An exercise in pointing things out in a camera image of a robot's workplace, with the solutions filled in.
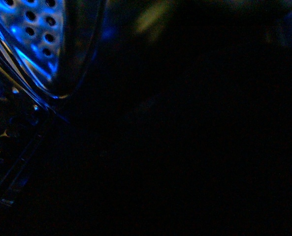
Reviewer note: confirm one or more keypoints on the navy mesh knit garment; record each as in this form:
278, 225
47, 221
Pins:
209, 156

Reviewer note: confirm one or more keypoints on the steel washing machine drum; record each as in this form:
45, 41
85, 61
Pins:
46, 47

